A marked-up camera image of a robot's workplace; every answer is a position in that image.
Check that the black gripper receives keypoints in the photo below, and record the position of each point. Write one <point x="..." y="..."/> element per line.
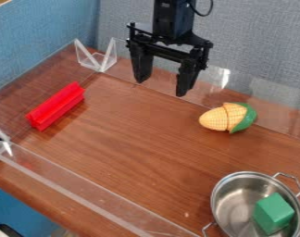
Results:
<point x="146" y="44"/>

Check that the yellow green toy corn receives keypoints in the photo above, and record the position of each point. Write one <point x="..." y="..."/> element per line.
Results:
<point x="231" y="117"/>

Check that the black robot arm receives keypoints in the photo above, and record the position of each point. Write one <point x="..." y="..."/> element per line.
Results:
<point x="172" y="20"/>

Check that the red plastic block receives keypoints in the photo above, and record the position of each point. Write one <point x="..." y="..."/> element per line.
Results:
<point x="45" y="113"/>

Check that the clear acrylic back barrier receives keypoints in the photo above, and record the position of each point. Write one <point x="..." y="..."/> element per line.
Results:
<point x="218" y="85"/>

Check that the clear acrylic barrier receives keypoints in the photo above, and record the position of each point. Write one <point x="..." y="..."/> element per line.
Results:
<point x="218" y="85"/>
<point x="108" y="204"/>

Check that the silver metal pot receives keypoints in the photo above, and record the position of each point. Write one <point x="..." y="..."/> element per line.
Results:
<point x="233" y="199"/>

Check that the clear acrylic front barrier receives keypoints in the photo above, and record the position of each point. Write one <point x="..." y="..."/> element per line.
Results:
<point x="108" y="204"/>

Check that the green wooden cube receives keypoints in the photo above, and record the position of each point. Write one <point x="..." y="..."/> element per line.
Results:
<point x="273" y="213"/>

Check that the clear acrylic corner bracket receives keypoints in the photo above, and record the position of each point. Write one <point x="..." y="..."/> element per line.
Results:
<point x="96" y="61"/>

